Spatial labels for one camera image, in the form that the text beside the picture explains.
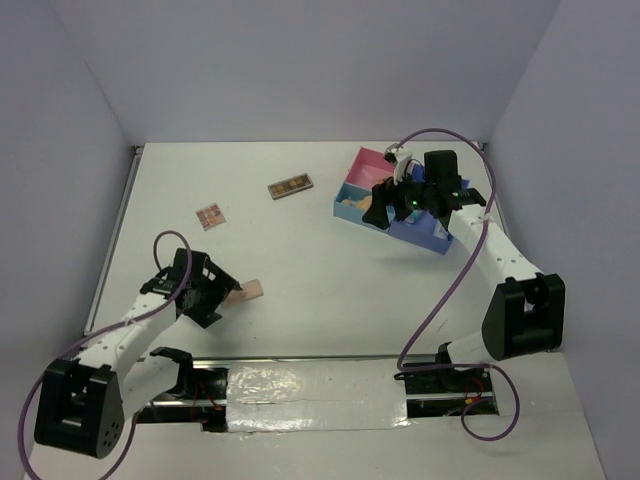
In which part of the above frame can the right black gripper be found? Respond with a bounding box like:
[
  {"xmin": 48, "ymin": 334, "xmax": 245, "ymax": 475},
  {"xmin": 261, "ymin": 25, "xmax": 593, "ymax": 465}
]
[{"xmin": 362, "ymin": 164, "xmax": 436, "ymax": 230}]

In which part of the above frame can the pink rectangular compact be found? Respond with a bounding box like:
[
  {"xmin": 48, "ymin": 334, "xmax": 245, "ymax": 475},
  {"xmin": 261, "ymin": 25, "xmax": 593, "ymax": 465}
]
[{"xmin": 222, "ymin": 279, "xmax": 263, "ymax": 308}]

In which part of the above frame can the colourful square eyeshadow palette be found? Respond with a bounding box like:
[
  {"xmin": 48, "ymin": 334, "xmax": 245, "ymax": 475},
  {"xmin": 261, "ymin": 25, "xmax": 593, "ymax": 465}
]
[{"xmin": 362, "ymin": 166, "xmax": 393, "ymax": 187}]

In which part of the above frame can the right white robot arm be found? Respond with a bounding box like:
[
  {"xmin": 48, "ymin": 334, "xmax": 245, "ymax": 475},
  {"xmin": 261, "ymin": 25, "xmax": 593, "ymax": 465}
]
[{"xmin": 363, "ymin": 146, "xmax": 566, "ymax": 391}]

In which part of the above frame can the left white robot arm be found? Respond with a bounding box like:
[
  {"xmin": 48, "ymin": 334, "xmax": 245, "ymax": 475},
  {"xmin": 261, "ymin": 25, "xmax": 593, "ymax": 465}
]
[{"xmin": 34, "ymin": 248, "xmax": 241, "ymax": 459}]

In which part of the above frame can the pink blue organizer box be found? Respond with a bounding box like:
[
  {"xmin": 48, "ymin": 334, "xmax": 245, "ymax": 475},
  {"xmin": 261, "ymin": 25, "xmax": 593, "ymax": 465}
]
[{"xmin": 333, "ymin": 147, "xmax": 484, "ymax": 254}]

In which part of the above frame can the orange square eyeshadow palette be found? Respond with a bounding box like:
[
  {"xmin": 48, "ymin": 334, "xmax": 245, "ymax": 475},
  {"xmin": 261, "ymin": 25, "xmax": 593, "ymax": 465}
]
[{"xmin": 196, "ymin": 203, "xmax": 226, "ymax": 231}]

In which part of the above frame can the brown eyeshadow palette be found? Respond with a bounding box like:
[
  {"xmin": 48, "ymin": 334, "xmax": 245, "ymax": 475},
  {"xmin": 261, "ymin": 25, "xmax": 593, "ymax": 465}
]
[{"xmin": 267, "ymin": 173, "xmax": 314, "ymax": 200}]

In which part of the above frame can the silver foil tape cover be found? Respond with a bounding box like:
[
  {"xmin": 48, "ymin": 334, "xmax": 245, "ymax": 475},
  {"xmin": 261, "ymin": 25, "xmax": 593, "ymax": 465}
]
[{"xmin": 226, "ymin": 359, "xmax": 409, "ymax": 433}]

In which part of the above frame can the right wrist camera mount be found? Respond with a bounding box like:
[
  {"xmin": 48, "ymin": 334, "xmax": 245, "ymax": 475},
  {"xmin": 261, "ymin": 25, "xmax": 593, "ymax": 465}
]
[{"xmin": 383, "ymin": 144, "xmax": 413, "ymax": 185}]

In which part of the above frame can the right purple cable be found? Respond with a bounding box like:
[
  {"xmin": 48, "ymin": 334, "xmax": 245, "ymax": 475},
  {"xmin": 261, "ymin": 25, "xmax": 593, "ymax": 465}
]
[{"xmin": 384, "ymin": 128, "xmax": 521, "ymax": 442}]

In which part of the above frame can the black metal base rail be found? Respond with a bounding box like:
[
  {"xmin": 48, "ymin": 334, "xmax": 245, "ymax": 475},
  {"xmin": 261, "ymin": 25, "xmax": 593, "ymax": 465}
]
[{"xmin": 139, "ymin": 359, "xmax": 499, "ymax": 433}]

